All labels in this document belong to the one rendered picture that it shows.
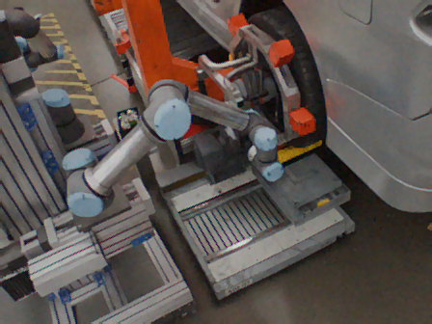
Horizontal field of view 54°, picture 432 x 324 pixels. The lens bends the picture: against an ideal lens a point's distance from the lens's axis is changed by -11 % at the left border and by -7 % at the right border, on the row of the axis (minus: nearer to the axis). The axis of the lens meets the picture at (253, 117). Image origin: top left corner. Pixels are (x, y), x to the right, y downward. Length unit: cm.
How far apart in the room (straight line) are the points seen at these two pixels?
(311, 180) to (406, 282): 75
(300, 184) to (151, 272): 92
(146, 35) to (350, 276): 158
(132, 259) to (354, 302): 112
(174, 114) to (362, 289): 140
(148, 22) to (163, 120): 95
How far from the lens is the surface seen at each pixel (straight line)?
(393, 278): 239
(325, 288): 233
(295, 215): 242
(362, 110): 156
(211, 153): 247
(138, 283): 224
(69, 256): 176
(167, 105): 134
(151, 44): 226
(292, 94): 183
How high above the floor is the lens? 201
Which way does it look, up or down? 37 degrees down
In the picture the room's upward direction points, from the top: 7 degrees counter-clockwise
